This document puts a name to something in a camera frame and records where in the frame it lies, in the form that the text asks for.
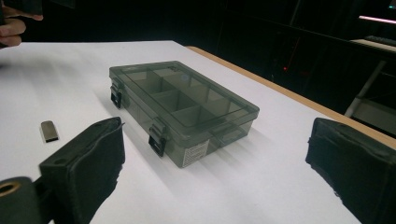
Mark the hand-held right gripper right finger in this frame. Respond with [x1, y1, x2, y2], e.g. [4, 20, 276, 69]
[304, 117, 396, 224]

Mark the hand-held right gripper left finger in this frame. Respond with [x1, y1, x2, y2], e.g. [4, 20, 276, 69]
[38, 116, 126, 224]

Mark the small metal usb stick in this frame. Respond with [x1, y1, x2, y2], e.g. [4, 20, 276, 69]
[40, 120, 60, 144]

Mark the grey transparent compartment box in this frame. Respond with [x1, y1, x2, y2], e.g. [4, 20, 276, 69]
[108, 60, 261, 169]

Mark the white table board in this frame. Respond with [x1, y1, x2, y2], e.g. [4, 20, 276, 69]
[0, 40, 363, 224]

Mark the grey metal stand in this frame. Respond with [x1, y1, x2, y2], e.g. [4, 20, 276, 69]
[344, 60, 396, 135]

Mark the wooden table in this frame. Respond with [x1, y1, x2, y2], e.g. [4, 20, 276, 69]
[186, 46, 396, 149]

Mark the dark keyboard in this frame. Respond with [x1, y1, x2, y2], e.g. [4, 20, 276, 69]
[363, 35, 396, 48]

